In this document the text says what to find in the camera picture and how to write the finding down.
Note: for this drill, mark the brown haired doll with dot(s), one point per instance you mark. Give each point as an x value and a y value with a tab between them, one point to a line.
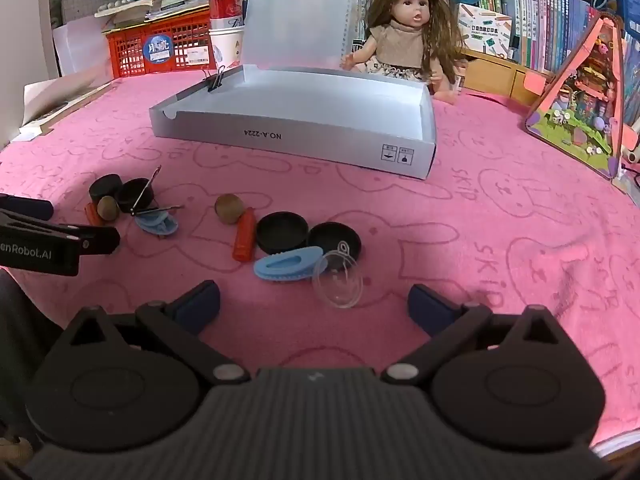
400	40

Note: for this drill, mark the black binder clip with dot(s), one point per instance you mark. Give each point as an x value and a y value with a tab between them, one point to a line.
215	82
148	184

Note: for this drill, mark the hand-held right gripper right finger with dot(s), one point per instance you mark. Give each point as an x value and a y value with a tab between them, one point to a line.
430	307

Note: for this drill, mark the white printed carton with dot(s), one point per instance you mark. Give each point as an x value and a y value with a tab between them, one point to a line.
485	30

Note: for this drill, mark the clear plastic dome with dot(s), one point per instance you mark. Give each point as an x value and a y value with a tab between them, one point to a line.
340	285

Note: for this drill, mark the red drink can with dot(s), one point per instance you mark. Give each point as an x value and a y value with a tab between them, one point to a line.
226	7

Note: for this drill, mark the orange toy carrot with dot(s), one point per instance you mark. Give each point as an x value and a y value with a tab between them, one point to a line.
92	215
244	237

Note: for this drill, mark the black hollow round cap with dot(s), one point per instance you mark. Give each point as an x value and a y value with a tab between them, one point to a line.
131	195

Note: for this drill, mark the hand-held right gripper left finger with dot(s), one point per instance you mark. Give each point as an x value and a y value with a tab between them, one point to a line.
197	307

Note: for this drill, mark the white paper cup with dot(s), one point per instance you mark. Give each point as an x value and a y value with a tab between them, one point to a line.
225	47

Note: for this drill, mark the row of upright books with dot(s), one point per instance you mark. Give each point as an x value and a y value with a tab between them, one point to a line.
540	20

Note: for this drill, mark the grey cardboard box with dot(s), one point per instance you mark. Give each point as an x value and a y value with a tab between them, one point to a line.
300	130

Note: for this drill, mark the wooden shelf box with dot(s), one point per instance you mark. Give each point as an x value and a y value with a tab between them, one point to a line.
500	75

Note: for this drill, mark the red plastic basket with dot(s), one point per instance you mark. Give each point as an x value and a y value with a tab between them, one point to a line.
130	50

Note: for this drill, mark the pink triangular toy house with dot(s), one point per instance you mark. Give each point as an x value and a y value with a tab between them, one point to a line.
580	105

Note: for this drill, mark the white paper stack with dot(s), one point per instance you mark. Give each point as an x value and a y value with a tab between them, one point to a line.
60	95

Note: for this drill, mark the brown walnut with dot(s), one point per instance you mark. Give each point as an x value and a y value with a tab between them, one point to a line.
107	207
229	208

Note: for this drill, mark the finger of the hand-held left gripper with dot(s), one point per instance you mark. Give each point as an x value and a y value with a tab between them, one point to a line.
100	240
30	207

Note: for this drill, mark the pink rabbit print blanket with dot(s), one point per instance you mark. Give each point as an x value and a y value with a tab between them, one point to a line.
475	240

